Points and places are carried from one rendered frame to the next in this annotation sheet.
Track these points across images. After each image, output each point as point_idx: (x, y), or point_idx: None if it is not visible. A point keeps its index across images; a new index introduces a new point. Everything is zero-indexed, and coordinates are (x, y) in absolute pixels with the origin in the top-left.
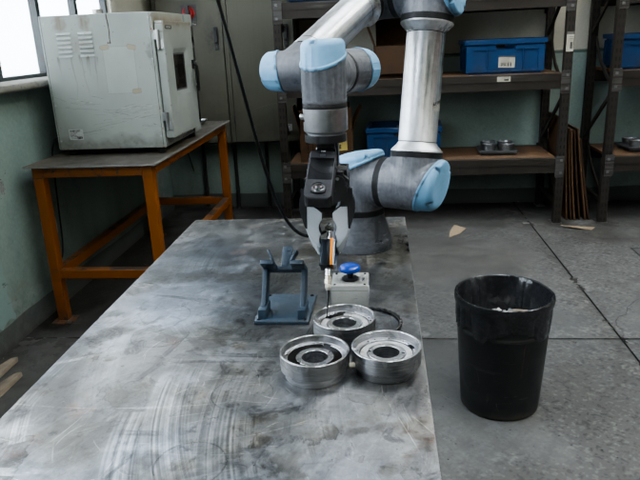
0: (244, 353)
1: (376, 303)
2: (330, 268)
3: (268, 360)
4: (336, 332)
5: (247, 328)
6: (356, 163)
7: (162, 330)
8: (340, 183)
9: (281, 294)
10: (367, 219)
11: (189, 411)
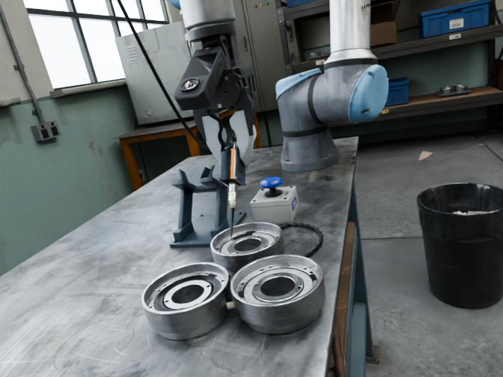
0: (137, 284)
1: (303, 218)
2: (233, 182)
3: None
4: (228, 259)
5: (161, 252)
6: (292, 83)
7: (86, 256)
8: (230, 82)
9: (212, 214)
10: (309, 137)
11: (19, 372)
